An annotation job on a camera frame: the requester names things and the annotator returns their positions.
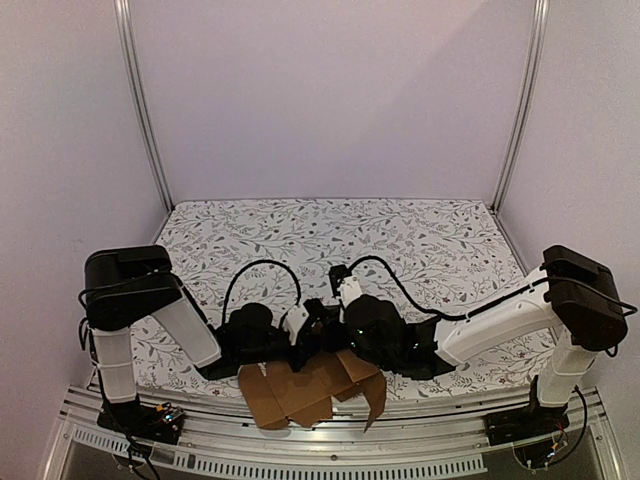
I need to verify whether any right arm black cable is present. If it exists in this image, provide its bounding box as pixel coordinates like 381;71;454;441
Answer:
344;255;631;356

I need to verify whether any aluminium frame post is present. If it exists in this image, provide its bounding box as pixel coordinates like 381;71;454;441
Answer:
114;0;175;214
490;0;551;216

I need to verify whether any brown cardboard box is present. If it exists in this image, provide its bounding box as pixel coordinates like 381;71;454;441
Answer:
238;350;387;430

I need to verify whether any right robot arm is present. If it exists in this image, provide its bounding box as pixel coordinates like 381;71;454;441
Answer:
329;245;638;436

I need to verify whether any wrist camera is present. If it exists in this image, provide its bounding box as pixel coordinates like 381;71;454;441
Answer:
281;298;325;346
329;265;363;312

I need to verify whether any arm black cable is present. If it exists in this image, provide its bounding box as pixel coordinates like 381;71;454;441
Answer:
219;259;304;331
344;255;631;356

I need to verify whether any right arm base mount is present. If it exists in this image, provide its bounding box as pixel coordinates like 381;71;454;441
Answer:
483;386;569;446

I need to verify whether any aluminium front rail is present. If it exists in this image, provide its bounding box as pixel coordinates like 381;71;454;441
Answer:
40;385;624;479

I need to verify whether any right aluminium frame post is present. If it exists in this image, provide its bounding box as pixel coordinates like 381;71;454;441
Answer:
490;0;551;216

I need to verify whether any left aluminium frame post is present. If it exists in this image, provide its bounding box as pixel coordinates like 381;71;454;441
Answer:
114;0;175;214

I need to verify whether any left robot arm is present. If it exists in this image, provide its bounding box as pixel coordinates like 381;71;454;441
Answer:
78;245;321;434

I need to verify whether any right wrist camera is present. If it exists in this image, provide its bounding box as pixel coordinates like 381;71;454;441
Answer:
329;265;363;312

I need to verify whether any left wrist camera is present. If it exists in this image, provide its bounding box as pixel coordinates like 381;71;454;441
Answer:
281;298;325;346

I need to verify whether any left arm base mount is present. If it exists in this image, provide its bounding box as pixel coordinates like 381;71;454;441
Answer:
97;397;185;445

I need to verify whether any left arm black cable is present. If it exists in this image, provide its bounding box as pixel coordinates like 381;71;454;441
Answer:
219;259;304;331

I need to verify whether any floral patterned table mat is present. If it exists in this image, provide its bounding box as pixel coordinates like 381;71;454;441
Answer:
95;198;569;404

